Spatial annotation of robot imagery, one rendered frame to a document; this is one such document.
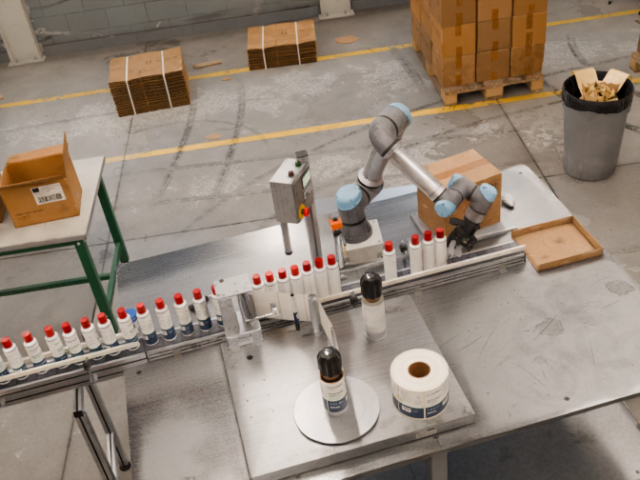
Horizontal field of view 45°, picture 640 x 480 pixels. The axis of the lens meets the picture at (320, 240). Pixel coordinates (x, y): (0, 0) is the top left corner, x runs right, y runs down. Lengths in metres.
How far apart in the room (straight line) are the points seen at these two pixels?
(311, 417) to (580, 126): 3.11
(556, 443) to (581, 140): 2.38
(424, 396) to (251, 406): 0.64
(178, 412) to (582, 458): 1.69
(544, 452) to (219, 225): 2.76
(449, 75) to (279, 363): 3.78
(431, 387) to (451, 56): 3.96
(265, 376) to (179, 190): 3.01
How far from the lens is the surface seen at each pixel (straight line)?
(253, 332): 3.11
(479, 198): 3.21
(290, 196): 2.95
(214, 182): 5.81
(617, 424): 3.72
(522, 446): 3.59
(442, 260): 3.33
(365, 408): 2.83
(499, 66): 6.44
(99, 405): 3.70
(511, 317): 3.23
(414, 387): 2.71
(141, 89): 6.93
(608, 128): 5.31
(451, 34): 6.22
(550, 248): 3.58
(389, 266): 3.24
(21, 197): 4.33
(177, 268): 3.69
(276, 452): 2.77
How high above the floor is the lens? 3.05
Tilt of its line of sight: 37 degrees down
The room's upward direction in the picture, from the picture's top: 8 degrees counter-clockwise
